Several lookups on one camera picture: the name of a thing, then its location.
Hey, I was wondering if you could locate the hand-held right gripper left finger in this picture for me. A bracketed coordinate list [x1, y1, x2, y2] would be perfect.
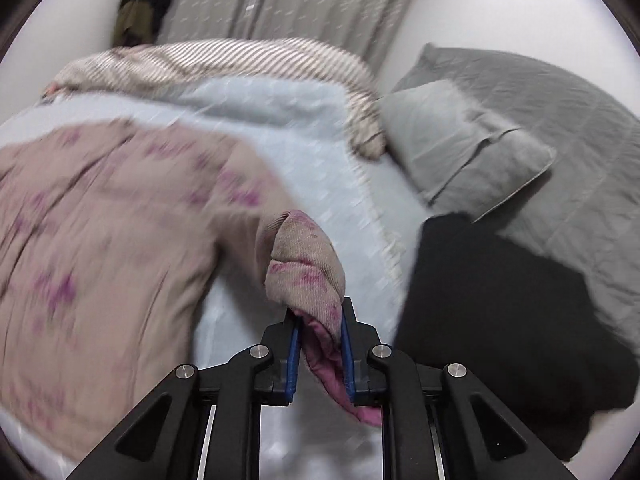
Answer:
[65, 307, 303, 480]

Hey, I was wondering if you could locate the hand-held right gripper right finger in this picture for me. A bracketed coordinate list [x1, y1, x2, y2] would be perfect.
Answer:
[340, 296, 576, 480]

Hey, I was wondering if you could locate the beige floral knit garment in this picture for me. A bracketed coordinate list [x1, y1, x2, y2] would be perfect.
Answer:
[0, 117, 383, 461]

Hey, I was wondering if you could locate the black cloth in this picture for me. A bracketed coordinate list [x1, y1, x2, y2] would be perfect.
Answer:
[394, 212, 636, 461]

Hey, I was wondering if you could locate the grey bed sheet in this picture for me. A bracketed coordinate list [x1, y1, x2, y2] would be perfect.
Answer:
[372, 150, 436, 241]

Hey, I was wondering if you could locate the light blue checkered blanket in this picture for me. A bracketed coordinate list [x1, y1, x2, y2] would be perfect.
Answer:
[0, 77, 431, 480]

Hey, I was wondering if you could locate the dark grey flanged pillow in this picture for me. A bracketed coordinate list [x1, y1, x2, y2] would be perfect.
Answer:
[425, 105, 558, 222]

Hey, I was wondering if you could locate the brown striped blanket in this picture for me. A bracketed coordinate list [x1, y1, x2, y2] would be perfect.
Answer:
[42, 37, 386, 161]

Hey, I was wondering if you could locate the grey dotted curtain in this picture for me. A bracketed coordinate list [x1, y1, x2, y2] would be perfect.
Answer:
[157, 0, 431, 68]

